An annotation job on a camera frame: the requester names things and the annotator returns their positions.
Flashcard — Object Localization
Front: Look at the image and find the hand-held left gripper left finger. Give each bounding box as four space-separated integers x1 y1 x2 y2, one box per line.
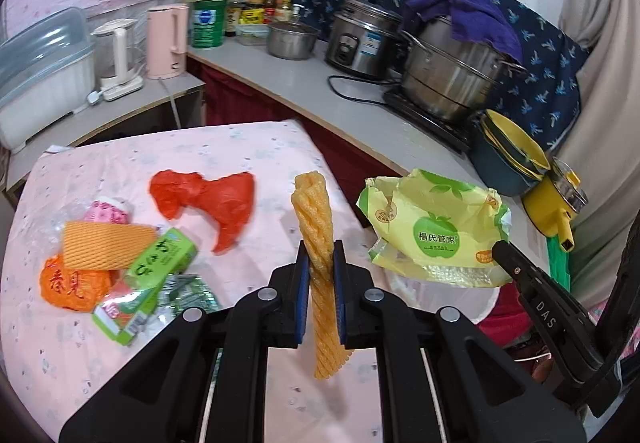
59 239 311 443

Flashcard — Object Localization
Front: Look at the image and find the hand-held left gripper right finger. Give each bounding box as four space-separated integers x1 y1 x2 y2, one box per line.
332 239 586 443

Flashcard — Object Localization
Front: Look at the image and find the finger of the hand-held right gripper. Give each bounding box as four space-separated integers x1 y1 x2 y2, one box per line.
491 239 608 385

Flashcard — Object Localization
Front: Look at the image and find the twisted orange foam net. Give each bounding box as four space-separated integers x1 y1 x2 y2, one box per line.
291 172 352 380

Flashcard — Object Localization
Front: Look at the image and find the red bin with white liner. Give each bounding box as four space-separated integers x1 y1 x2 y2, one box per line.
387 268 533 364

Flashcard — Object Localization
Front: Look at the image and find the green foil wrapper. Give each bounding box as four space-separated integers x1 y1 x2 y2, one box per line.
159 274 221 319

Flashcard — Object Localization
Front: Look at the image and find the yellow-green plastic bag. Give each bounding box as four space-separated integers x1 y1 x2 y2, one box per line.
356 168 513 288

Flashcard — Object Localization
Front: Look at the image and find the green carton box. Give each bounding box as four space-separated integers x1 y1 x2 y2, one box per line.
92 228 198 348

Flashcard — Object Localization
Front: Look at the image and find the green plastic bag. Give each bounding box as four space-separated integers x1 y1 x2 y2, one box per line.
547 235 574 292

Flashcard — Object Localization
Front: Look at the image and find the yellow pot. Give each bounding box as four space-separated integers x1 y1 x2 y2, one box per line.
522 156 589 252

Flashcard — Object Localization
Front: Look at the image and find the red plastic bag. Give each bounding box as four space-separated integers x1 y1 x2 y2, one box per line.
149 170 257 255

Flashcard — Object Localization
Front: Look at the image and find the blue and yellow bowl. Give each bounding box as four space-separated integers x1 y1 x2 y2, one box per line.
470 109 552 197

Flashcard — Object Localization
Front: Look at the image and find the black induction cooker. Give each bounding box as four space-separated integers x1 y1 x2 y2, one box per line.
382 86 482 154

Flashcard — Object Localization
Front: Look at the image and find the flat orange foam net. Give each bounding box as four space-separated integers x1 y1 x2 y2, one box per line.
62 220 158 270

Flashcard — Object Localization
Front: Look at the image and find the pink paper cup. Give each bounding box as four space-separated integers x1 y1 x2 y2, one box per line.
84 196 135 227

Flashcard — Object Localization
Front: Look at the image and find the orange printed bag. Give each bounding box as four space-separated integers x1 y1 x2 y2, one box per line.
40 254 116 314

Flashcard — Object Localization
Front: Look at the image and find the beige cloth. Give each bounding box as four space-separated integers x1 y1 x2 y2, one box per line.
559 0 640 294

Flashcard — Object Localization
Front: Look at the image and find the large steel steamer pot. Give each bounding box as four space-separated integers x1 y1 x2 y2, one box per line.
400 16 528 122

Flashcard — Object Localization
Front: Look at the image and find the small steel pot with lid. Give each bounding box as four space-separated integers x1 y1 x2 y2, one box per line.
266 20 321 60

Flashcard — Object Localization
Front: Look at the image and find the steel rice cooker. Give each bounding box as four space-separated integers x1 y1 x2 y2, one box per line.
325 0 406 79

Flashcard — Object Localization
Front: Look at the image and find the clear plastic wrap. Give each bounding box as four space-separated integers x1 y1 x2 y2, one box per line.
22 203 96 269

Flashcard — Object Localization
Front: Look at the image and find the clear food container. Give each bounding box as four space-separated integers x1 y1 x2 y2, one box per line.
236 23 271 47

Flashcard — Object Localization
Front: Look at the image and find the yellow label jar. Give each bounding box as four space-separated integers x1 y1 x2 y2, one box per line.
240 0 266 26

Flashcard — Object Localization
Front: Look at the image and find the green tin can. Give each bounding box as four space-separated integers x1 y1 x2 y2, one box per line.
191 0 229 49

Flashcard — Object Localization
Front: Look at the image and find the pink electric kettle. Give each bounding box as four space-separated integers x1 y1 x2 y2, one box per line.
146 3 190 80

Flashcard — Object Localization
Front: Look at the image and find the purple cloth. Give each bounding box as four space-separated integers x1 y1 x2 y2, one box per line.
402 0 525 62

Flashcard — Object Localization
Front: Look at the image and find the white glass kettle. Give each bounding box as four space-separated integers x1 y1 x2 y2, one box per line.
92 18 146 101

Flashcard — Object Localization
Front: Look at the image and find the white dish container with lid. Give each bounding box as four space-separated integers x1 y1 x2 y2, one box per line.
0 6 98 154

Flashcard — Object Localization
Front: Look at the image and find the black power cable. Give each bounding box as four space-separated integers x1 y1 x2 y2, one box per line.
327 74 401 102

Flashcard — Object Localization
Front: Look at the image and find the white kettle cable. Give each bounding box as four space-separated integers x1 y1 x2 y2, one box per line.
159 77 182 129

